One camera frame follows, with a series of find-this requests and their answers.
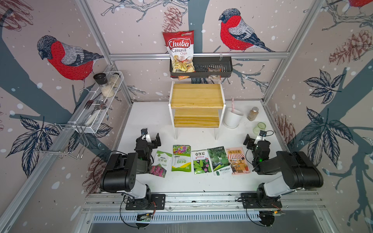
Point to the snack bar packet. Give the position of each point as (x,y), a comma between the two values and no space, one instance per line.
(220,69)

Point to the wooden two-tier shelf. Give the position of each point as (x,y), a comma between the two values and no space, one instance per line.
(197,106)

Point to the black wire basket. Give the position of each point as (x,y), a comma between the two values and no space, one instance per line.
(201,65)

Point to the black lid spice grinder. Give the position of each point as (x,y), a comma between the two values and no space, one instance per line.
(106,89)

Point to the pink straw spoon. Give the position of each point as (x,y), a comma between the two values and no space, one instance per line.
(232,105)

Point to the metal spoon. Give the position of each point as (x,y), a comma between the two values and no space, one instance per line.
(100,106)

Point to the red Chuba cassava chips bag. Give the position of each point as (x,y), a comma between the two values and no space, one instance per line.
(180,46)

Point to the dark green seed bag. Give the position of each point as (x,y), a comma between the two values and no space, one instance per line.
(219,160)

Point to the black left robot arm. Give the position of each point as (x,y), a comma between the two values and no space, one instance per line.
(122,168)

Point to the metal fork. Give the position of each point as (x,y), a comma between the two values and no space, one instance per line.
(95,100)

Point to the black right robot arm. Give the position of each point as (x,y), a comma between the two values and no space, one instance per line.
(297,172)

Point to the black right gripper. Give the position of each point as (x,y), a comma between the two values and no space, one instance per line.
(250,141)

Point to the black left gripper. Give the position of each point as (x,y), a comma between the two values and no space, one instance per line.
(153,142)

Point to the green flower seed bag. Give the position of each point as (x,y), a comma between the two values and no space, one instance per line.
(181,158)

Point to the white cup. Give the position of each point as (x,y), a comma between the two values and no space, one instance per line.
(232,118)

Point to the glass jar in rack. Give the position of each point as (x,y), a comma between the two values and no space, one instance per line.
(114,80)

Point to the white wire wall rack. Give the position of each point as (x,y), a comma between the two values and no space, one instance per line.
(93,122)

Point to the mimosa seed bag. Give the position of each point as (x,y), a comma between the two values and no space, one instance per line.
(201,162)

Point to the green glass cup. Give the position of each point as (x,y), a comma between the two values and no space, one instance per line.
(261,126)

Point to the amber small bottle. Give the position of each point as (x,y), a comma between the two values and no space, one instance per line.
(253,114)

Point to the pink shop picture packet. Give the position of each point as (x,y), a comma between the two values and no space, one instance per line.
(237,161)

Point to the green white purple seed bag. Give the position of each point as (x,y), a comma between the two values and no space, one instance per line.
(160,165)

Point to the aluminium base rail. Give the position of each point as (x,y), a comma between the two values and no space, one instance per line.
(205,201)

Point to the chrome wire hanger rack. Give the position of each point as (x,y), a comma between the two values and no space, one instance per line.
(62,140)

